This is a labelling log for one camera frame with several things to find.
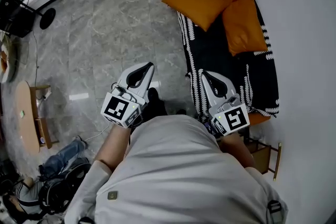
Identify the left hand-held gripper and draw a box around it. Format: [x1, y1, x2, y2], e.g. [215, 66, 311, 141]
[101, 62, 155, 129]

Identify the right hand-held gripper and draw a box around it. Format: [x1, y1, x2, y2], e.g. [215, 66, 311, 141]
[200, 70, 250, 136]

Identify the person's right forearm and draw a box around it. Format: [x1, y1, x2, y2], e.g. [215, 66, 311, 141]
[219, 132, 256, 169]

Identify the person's left forearm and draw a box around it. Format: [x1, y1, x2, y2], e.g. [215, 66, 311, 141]
[94, 123, 132, 173]

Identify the orange sofa with patterned blanket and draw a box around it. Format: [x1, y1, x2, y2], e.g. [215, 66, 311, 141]
[172, 0, 280, 124]

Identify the black waist device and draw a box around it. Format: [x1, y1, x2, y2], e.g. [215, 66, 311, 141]
[204, 120, 221, 140]

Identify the wooden side shelf rack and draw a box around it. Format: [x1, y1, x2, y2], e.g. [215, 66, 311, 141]
[244, 136, 282, 182]

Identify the person's white shirt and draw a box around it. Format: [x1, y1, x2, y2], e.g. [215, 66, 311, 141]
[64, 114, 289, 224]

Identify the black standing fan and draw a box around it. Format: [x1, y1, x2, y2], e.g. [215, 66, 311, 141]
[0, 0, 56, 30]

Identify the wooden oval table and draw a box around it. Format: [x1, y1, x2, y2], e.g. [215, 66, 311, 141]
[15, 80, 60, 155]

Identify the black backpack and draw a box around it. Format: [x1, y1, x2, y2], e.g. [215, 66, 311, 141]
[39, 157, 92, 215]

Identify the grey shoulder strap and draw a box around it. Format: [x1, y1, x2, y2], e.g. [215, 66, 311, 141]
[267, 199, 286, 224]

